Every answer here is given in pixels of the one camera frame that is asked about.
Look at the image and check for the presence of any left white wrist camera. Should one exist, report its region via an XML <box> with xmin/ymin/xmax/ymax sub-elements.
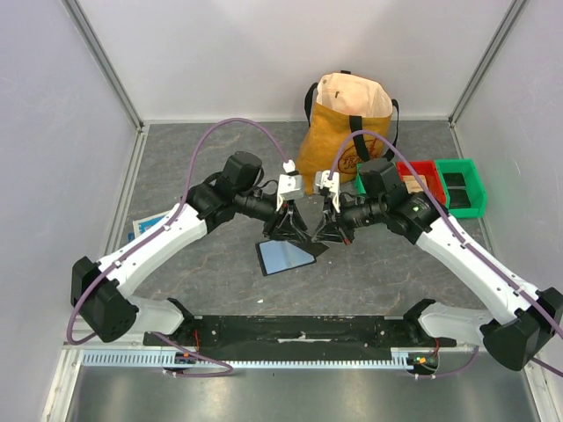
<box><xmin>276</xmin><ymin>160</ymin><xmax>304</xmax><ymax>211</ymax></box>

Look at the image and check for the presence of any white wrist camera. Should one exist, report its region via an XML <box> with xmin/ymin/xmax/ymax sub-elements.
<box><xmin>276</xmin><ymin>160</ymin><xmax>304</xmax><ymax>211</ymax></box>
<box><xmin>313</xmin><ymin>170</ymin><xmax>340</xmax><ymax>213</ymax></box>

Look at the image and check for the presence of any left green plastic bin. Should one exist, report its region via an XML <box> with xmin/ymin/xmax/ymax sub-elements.
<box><xmin>355</xmin><ymin>163</ymin><xmax>366</xmax><ymax>196</ymax></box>

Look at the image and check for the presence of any gold cards stack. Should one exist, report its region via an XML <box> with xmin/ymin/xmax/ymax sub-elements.
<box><xmin>403</xmin><ymin>175</ymin><xmax>428</xmax><ymax>193</ymax></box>

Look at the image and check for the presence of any red plastic bin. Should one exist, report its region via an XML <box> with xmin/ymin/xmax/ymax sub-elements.
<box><xmin>396</xmin><ymin>160</ymin><xmax>450</xmax><ymax>208</ymax></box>

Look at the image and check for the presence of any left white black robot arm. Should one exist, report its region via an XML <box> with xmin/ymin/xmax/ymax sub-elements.
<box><xmin>70</xmin><ymin>151</ymin><xmax>307</xmax><ymax>346</ymax></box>

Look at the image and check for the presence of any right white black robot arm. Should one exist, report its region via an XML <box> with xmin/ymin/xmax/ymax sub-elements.
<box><xmin>313</xmin><ymin>159</ymin><xmax>562</xmax><ymax>371</ymax></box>

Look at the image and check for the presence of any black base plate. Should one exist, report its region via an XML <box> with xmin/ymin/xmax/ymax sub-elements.
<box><xmin>166</xmin><ymin>315</ymin><xmax>457</xmax><ymax>351</ymax></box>

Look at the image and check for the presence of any green plastic bin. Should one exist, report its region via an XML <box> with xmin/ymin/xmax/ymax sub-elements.
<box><xmin>355</xmin><ymin>163</ymin><xmax>366</xmax><ymax>196</ymax></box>
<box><xmin>435</xmin><ymin>159</ymin><xmax>487</xmax><ymax>219</ymax></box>

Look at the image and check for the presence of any slotted cable duct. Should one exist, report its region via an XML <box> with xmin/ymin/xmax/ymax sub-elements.
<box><xmin>81</xmin><ymin>349</ymin><xmax>441</xmax><ymax>368</ymax></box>

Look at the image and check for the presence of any yellow tote bag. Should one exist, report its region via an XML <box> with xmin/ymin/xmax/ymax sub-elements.
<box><xmin>296</xmin><ymin>70</ymin><xmax>399</xmax><ymax>195</ymax></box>

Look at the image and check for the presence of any blue white card box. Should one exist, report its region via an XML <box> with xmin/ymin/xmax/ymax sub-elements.
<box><xmin>128</xmin><ymin>209</ymin><xmax>175</xmax><ymax>244</ymax></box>

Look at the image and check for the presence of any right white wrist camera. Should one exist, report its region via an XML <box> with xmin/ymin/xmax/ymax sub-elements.
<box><xmin>313</xmin><ymin>170</ymin><xmax>340</xmax><ymax>213</ymax></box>

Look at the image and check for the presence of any black cards stack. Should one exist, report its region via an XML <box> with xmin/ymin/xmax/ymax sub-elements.
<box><xmin>442</xmin><ymin>172</ymin><xmax>471</xmax><ymax>209</ymax></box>

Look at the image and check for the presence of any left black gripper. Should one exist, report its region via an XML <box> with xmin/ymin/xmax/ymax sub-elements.
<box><xmin>236</xmin><ymin>188</ymin><xmax>307</xmax><ymax>244</ymax></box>

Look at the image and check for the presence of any right green plastic bin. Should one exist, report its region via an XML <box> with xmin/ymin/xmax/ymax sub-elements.
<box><xmin>435</xmin><ymin>159</ymin><xmax>487</xmax><ymax>219</ymax></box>

